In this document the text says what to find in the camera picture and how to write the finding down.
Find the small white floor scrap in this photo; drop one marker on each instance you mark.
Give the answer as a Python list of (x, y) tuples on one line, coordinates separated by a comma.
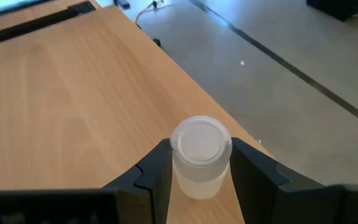
[(242, 63)]

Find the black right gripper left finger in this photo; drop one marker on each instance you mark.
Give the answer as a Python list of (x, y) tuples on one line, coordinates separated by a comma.
[(148, 193)]

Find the white plastic medicine bottle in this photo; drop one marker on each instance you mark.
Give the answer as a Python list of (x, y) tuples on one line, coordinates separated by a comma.
[(200, 146)]

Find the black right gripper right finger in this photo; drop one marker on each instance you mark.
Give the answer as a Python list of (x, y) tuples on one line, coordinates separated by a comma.
[(266, 193)]

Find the black aluminium table frame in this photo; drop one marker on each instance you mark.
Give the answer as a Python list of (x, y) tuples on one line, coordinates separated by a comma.
[(157, 42)]

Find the black power brick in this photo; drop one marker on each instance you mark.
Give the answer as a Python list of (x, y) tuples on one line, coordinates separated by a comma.
[(121, 3)]

